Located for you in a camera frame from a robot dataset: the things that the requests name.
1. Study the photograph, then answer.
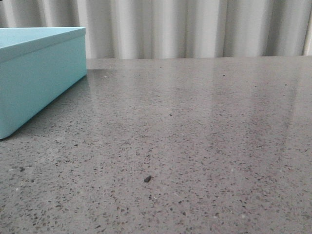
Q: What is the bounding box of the light blue plastic box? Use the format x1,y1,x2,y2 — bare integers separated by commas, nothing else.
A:
0,27,87,139

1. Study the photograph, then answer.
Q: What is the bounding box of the white pleated curtain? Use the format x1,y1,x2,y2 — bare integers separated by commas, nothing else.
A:
0,0,312,59

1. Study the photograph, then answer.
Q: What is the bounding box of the small black debris piece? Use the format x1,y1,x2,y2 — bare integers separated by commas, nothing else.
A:
143,175,152,183

